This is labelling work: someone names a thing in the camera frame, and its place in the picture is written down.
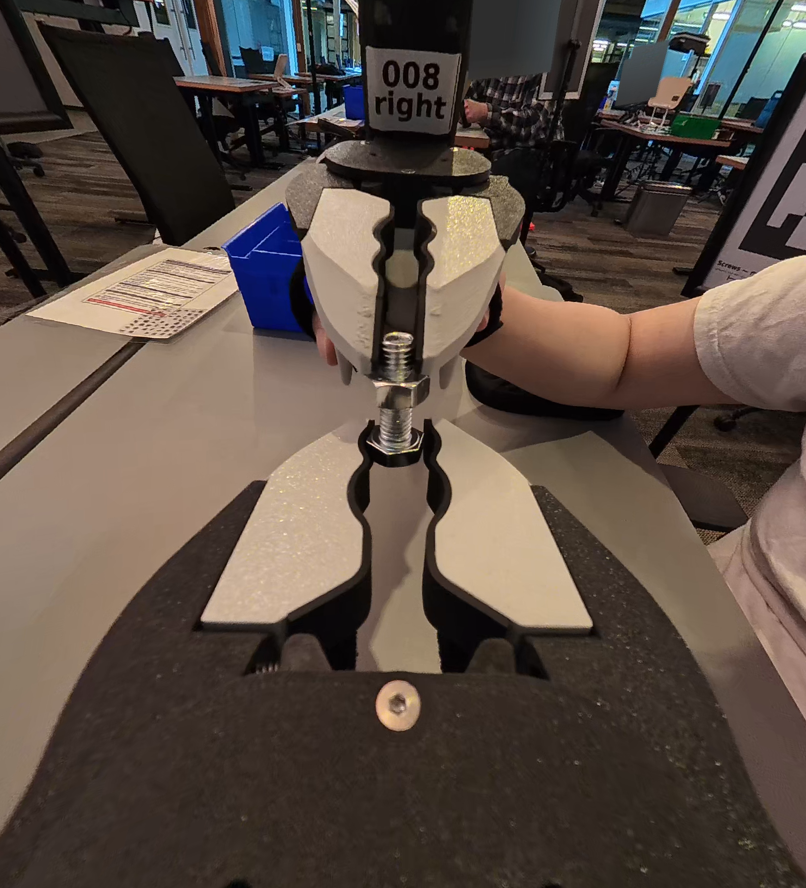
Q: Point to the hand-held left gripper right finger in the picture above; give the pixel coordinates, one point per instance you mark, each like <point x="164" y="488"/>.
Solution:
<point x="507" y="548"/>

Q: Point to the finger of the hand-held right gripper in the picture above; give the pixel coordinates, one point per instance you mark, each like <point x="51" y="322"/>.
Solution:
<point x="340" y="277"/>
<point x="462" y="277"/>

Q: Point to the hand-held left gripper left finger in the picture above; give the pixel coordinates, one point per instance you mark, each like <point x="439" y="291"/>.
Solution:
<point x="285" y="541"/>

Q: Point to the blue plastic bin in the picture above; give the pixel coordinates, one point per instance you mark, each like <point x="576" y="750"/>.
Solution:
<point x="264" y="284"/>

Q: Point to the silver hex nut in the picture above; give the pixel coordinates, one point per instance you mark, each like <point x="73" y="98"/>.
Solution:
<point x="399" y="394"/>

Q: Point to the silver hex bolt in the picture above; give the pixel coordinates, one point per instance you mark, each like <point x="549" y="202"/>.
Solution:
<point x="396" y="423"/>

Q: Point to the person's right forearm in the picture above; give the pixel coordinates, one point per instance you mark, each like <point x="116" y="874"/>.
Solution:
<point x="583" y="354"/>

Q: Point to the person's right hand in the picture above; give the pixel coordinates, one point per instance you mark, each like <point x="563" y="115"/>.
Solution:
<point x="323" y="343"/>

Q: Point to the small blue bin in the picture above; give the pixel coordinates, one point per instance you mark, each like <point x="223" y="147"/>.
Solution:
<point x="354" y="104"/>

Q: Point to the black swivel chair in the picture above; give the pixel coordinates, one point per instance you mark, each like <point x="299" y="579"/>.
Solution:
<point x="562" y="173"/>

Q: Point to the black office chair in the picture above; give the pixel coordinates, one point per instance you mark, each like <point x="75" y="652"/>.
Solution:
<point x="548" y="406"/>

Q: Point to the wooden desk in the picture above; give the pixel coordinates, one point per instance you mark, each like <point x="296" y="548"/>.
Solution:
<point x="236" y="83"/>

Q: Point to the laminated instruction sheet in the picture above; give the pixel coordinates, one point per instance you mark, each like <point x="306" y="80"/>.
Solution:
<point x="146" y="284"/>

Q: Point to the metal trash can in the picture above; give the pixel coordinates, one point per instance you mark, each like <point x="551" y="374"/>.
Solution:
<point x="658" y="208"/>

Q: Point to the brown-topped desk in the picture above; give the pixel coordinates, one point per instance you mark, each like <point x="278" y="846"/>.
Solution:
<point x="625" y="127"/>

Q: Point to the grey monitor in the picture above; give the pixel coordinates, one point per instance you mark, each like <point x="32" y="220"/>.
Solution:
<point x="642" y="69"/>

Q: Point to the black panel board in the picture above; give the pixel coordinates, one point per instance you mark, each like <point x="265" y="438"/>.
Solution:
<point x="132" y="125"/>

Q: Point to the pale wooden stand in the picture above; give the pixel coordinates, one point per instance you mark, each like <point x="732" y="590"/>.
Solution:
<point x="673" y="90"/>

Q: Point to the green box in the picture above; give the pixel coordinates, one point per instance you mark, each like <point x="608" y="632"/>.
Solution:
<point x="695" y="126"/>

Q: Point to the black-framed marker sign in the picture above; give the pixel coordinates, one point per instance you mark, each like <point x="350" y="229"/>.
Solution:
<point x="791" y="173"/>

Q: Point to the black-framed board on stand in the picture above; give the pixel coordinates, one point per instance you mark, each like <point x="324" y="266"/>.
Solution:
<point x="0" y="62"/>

